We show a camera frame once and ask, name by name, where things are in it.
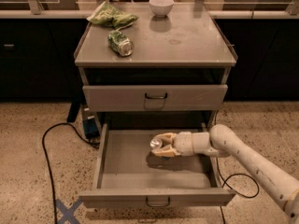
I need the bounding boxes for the open middle grey drawer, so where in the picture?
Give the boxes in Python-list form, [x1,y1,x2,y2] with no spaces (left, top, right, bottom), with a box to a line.
[79,124,235,208]

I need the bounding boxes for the green soda can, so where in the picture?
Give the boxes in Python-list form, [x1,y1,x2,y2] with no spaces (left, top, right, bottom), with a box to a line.
[107,30,134,57]

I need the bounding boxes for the black cable left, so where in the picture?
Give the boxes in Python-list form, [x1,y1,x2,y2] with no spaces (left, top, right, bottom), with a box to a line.
[41,122,101,224]

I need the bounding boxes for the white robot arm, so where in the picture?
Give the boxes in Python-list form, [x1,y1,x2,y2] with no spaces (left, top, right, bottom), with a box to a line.
[149,124,299,224]

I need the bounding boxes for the silver blue redbull can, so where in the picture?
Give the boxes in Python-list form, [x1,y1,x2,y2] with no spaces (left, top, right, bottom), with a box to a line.
[149,137,163,149]

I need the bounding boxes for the blue power box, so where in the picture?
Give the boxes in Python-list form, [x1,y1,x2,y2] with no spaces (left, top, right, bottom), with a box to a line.
[81,105,100,139]

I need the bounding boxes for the blue tape cross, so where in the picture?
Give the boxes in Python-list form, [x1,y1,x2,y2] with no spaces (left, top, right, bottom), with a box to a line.
[56,199,81,224]

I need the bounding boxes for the black cable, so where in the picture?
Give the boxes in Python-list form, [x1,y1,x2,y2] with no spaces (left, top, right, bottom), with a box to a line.
[41,122,101,224]
[213,110,260,224]

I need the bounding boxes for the green chip bag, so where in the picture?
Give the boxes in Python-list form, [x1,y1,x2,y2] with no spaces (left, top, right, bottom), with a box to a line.
[87,2,138,30]

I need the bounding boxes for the black cable right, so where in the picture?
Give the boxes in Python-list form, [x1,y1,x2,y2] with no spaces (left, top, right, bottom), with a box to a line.
[213,110,260,224]

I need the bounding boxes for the white bowl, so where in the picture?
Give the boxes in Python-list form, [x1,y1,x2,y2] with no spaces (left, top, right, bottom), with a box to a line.
[149,0,174,17]

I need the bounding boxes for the closed upper grey drawer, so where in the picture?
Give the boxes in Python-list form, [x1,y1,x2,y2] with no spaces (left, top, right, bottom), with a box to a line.
[83,85,228,112]

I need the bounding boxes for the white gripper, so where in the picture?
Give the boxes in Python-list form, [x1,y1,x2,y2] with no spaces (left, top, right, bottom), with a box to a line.
[151,132,194,158]

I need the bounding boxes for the grey drawer cabinet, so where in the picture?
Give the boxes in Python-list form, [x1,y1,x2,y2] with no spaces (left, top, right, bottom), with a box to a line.
[76,3,236,208]

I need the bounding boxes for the dark counter cabinets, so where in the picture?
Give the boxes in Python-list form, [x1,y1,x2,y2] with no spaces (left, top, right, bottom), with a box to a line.
[0,7,299,101]

